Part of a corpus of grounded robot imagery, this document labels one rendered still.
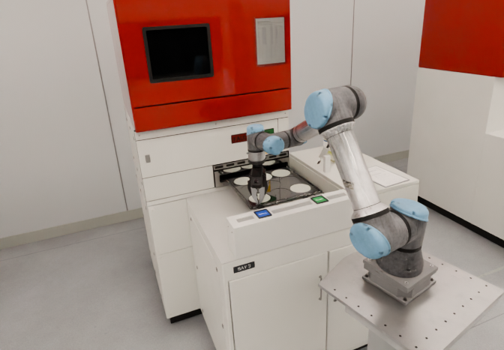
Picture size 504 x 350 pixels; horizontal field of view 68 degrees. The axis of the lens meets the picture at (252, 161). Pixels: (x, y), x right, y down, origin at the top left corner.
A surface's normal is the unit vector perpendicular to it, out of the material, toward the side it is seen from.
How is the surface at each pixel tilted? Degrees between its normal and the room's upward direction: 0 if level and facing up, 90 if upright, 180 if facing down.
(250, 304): 90
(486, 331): 0
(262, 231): 90
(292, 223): 90
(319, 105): 83
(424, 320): 0
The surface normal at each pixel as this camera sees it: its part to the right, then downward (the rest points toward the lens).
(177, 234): 0.37, 0.32
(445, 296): -0.05, -0.93
